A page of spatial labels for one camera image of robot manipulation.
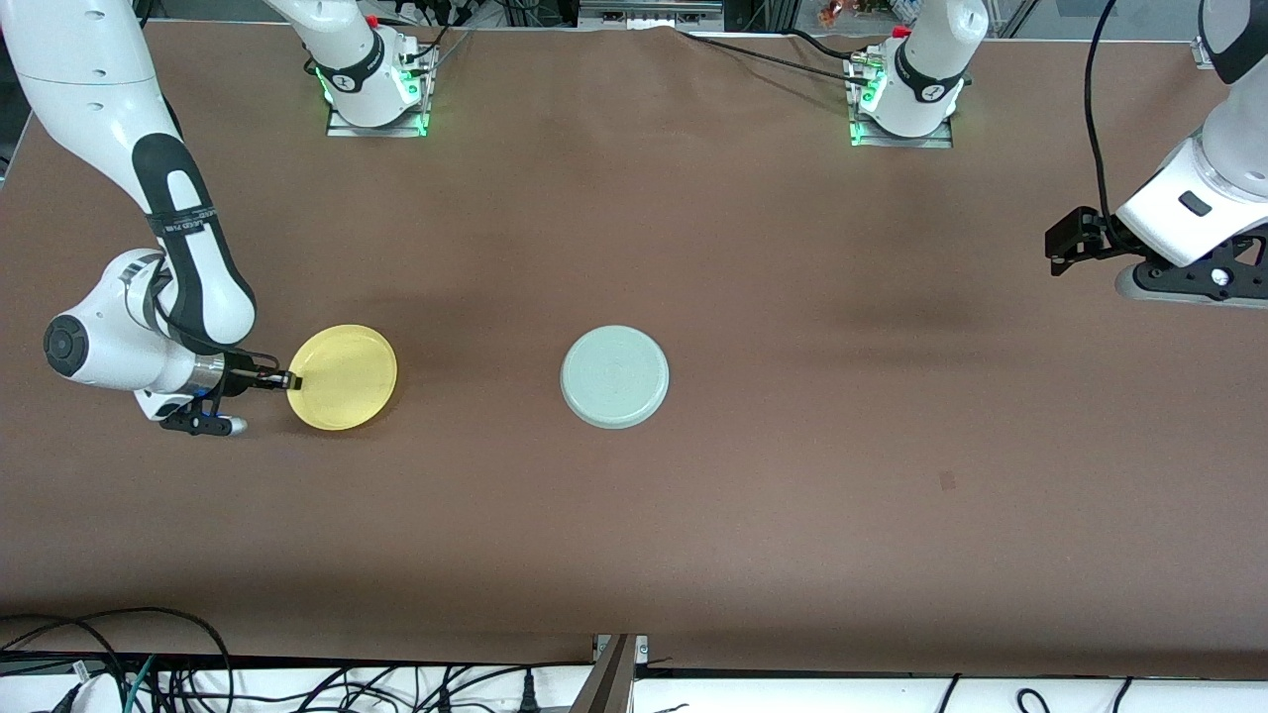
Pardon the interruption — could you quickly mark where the black cable across table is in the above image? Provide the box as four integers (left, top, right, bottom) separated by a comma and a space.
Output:
678, 28, 875, 88

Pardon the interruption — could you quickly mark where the green cable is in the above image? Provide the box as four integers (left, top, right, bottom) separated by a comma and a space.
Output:
123, 654, 159, 713

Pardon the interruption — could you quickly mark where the yellow plate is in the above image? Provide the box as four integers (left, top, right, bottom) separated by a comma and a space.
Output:
286, 324, 399, 432

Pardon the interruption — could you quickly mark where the brown table cover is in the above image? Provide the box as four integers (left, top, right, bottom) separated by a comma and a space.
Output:
0, 20, 1268, 680

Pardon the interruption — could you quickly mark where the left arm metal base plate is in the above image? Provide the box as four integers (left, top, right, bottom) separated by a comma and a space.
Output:
848, 54, 955, 150

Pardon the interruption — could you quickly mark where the grey metal rail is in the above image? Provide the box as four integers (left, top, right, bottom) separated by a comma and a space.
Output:
579, 0, 725, 32

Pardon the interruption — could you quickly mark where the black looped cable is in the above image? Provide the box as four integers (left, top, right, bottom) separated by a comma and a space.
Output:
0, 606, 235, 713

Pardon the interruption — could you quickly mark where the white lower shelf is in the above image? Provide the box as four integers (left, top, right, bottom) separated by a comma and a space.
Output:
0, 662, 1268, 713

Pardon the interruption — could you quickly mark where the aluminium frame profile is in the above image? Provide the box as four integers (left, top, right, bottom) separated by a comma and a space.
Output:
569, 634, 651, 713

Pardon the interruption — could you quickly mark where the pale green plate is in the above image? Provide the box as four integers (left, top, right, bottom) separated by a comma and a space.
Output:
560, 325, 672, 432

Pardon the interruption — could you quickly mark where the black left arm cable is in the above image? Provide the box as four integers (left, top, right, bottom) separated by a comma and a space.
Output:
1083, 0, 1128, 251

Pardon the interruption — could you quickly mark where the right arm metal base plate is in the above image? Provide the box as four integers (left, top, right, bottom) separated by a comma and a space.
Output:
326, 40, 430, 139

